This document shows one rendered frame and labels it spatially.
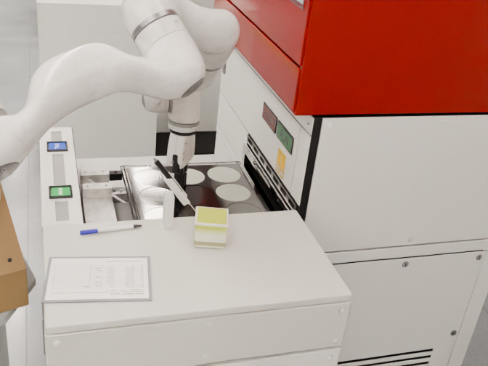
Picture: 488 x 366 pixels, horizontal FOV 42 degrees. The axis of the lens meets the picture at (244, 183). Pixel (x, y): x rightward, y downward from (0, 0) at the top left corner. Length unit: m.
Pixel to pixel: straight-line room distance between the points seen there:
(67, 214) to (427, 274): 1.05
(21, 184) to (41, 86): 2.57
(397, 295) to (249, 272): 0.70
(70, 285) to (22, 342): 1.34
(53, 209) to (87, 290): 0.33
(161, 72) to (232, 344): 0.57
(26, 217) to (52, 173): 1.65
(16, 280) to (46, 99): 0.49
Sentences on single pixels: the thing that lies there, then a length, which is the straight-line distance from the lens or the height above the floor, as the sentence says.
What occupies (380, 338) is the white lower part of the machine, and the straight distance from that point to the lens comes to 2.05.
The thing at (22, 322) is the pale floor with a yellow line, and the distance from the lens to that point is 2.74.
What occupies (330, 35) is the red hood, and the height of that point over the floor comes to 1.42.
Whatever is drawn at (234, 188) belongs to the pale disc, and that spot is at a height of 0.90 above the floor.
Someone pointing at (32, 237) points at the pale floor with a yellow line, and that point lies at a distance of 3.22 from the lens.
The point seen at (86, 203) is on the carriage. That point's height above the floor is 0.88.
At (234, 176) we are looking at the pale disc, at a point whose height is 0.90.
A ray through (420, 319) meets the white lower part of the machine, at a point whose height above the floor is 0.53.
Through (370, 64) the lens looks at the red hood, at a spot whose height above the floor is 1.35.
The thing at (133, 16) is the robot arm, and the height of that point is 1.47.
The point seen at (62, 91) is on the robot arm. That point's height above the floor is 1.37.
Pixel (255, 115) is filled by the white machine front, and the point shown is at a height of 1.05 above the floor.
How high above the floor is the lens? 1.78
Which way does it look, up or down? 28 degrees down
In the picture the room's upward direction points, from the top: 7 degrees clockwise
